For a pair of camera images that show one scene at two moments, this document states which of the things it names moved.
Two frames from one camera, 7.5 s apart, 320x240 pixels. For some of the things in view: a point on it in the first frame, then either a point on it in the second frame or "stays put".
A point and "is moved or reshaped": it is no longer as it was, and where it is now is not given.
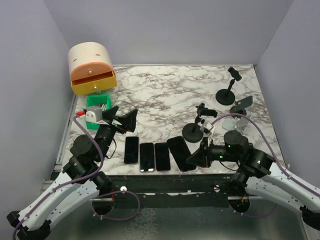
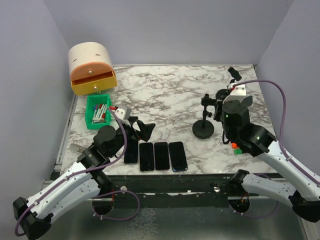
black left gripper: x=128 y=122 to x=146 y=129
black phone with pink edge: x=162 y=157 stays put
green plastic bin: x=92 y=100 stays put
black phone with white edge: x=147 y=157 stays put
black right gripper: x=199 y=157 to x=219 y=107
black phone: x=131 y=150 stays put
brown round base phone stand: x=239 y=107 stays put
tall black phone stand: x=192 y=133 to x=203 y=128
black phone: x=181 y=153 is moved or reshaped
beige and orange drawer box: x=91 y=69 stays put
